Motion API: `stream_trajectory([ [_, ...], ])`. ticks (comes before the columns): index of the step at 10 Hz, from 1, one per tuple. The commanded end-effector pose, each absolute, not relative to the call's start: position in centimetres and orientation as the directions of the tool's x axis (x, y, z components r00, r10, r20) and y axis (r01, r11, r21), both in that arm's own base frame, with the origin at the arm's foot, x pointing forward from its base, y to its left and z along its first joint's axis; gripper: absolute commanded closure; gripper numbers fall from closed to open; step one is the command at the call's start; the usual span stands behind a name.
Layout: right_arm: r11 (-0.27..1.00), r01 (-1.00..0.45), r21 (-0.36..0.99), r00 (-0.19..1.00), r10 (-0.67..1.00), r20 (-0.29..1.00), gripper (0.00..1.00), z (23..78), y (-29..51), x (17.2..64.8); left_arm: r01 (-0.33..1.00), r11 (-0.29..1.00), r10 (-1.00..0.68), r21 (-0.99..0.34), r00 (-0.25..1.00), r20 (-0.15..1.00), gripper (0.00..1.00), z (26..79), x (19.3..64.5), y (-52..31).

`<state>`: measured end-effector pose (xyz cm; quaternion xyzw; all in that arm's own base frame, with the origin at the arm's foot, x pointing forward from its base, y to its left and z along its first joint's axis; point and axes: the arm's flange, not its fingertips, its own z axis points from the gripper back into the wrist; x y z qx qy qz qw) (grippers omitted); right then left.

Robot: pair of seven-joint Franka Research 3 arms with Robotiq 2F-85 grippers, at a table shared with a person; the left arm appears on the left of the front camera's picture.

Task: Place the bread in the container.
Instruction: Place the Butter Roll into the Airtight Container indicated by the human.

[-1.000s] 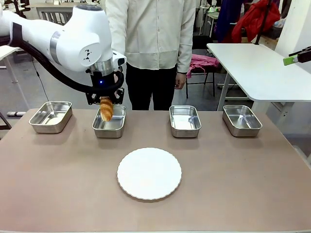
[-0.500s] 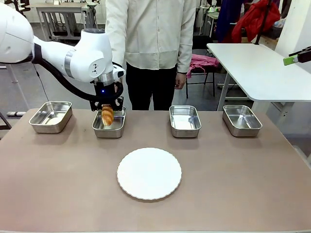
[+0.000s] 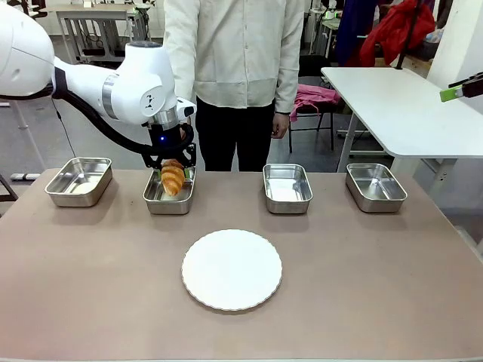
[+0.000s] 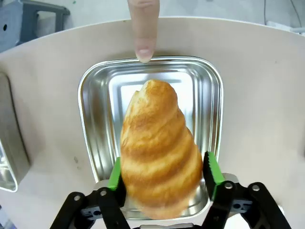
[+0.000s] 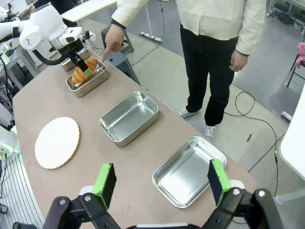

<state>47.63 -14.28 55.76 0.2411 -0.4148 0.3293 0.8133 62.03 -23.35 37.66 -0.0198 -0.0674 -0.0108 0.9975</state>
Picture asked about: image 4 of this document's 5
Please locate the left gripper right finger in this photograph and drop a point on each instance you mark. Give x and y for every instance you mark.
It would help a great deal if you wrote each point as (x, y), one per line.
(215, 171)

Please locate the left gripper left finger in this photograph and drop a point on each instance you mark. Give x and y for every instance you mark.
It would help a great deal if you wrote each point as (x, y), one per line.
(114, 174)

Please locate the golden brown croissant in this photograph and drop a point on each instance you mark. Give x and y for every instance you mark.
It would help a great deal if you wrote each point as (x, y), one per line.
(157, 148)

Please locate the steel rectangular container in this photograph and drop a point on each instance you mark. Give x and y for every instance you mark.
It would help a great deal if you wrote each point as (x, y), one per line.
(100, 95)
(12, 143)

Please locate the person's right hand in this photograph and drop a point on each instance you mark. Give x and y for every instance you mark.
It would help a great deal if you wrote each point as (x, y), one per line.
(144, 28)

